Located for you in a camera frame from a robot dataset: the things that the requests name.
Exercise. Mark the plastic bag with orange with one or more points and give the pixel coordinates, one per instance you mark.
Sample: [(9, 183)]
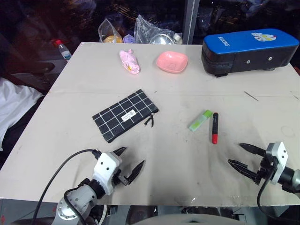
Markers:
[(110, 30)]

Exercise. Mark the black grid pencil pouch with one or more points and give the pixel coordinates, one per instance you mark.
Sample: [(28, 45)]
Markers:
[(122, 112)]

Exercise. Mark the dark rounded shape under table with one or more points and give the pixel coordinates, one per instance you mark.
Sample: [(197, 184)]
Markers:
[(192, 216)]

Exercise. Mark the clear crumpled plastic bag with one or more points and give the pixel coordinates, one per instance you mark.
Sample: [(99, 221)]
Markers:
[(145, 29)]

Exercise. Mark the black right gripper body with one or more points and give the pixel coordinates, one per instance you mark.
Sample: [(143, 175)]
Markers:
[(263, 172)]

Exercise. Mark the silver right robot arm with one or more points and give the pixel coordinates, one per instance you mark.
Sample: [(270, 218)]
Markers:
[(291, 179)]

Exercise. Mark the black chair armrest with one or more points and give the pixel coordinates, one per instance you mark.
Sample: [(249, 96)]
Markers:
[(43, 68)]

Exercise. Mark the blue black boxing pad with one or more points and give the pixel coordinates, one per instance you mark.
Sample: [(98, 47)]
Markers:
[(248, 44)]

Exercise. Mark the pink plastic dish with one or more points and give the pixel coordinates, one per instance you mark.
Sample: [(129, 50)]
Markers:
[(172, 61)]

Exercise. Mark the small white bottle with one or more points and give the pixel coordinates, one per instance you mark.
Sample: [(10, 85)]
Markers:
[(178, 38)]

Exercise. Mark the grey metal post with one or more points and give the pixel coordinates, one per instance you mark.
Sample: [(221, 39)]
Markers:
[(191, 21)]

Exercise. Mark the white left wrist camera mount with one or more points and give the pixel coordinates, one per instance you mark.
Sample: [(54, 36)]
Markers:
[(105, 167)]

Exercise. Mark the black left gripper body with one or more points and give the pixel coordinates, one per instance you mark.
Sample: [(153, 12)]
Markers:
[(123, 181)]

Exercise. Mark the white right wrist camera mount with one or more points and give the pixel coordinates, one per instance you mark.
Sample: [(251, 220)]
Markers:
[(279, 154)]

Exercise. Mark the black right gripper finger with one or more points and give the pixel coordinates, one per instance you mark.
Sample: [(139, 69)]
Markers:
[(254, 149), (243, 168)]

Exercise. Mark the red black marker pen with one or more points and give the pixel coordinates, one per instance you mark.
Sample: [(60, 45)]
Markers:
[(215, 129)]

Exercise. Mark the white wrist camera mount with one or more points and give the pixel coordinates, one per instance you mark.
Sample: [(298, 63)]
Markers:
[(279, 154), (105, 167)]

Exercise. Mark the shiny metal bowl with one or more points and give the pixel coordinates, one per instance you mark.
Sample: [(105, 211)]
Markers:
[(161, 39)]

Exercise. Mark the white cloth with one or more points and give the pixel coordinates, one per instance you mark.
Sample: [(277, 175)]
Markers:
[(14, 103)]

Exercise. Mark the red-capped water bottle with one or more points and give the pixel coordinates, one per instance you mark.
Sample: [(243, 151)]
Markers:
[(63, 51)]

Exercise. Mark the purple plastic-wrapped package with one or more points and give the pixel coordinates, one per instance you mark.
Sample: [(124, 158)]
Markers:
[(128, 38)]

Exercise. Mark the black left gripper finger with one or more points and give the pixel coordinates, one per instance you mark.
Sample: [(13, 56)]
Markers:
[(137, 171), (120, 151)]

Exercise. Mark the pink folded cloth toy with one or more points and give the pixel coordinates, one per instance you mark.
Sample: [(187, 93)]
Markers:
[(130, 61)]

